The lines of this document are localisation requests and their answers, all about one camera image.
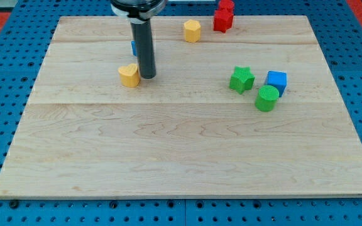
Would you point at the red round block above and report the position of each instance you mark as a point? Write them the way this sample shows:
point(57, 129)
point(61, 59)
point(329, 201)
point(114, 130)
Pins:
point(226, 5)

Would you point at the green star block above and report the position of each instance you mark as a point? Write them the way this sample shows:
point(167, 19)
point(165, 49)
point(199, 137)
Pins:
point(242, 79)

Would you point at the yellow hexagon block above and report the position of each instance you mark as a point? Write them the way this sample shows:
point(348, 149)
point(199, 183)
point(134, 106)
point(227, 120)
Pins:
point(192, 31)

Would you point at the yellow heart block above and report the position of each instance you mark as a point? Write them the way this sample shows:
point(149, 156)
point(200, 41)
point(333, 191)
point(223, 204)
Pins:
point(129, 75)

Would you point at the light wooden board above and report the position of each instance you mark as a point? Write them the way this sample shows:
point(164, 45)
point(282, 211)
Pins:
point(184, 133)

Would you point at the green cylinder block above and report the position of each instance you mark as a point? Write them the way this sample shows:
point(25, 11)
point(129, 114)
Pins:
point(267, 98)

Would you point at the blue cube block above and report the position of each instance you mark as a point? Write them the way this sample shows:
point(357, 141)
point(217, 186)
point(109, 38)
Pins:
point(277, 80)

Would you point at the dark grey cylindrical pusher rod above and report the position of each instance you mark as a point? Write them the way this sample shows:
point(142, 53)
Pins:
point(145, 54)

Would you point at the blue block behind rod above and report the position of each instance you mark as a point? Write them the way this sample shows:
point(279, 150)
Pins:
point(133, 47)

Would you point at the red star block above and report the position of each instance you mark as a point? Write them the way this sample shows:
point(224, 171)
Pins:
point(223, 20)

